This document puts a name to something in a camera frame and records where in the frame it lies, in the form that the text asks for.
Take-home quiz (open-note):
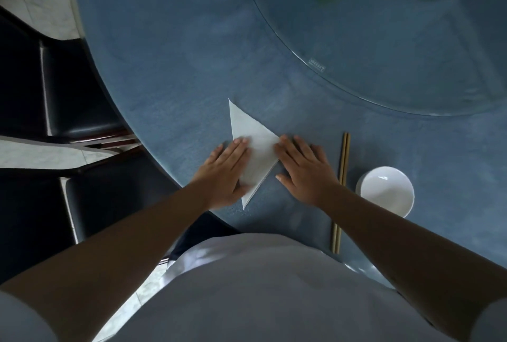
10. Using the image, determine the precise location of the round glass turntable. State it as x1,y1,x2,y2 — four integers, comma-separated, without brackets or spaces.
243,0,507,117

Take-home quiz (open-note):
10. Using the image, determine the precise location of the blue tablecloth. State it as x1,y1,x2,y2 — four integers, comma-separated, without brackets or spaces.
71,0,507,292

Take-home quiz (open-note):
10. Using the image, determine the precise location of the black leather chair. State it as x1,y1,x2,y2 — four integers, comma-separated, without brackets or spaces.
0,148,191,284
0,5,140,149

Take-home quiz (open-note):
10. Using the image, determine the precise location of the person's right forearm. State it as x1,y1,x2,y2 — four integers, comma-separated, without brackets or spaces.
317,184,507,341

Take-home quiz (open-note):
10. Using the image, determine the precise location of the wooden chopstick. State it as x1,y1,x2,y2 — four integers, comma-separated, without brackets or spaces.
335,133,351,255
331,133,348,253

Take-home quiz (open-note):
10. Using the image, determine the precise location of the person's left hand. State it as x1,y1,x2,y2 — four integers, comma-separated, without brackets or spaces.
189,138,253,212

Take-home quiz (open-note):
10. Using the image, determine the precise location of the person's left forearm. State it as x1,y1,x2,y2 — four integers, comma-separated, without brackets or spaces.
0,182,211,342

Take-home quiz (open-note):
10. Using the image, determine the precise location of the white triangular napkin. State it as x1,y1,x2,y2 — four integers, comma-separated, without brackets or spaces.
228,99,281,210

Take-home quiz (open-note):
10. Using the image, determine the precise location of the person's white shirt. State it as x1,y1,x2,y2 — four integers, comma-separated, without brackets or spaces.
0,232,507,342

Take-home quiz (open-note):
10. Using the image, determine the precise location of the white round bowl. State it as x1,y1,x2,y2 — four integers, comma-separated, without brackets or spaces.
355,166,415,219

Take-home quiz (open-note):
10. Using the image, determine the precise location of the person's right hand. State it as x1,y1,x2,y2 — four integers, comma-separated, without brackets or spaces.
273,134,342,207

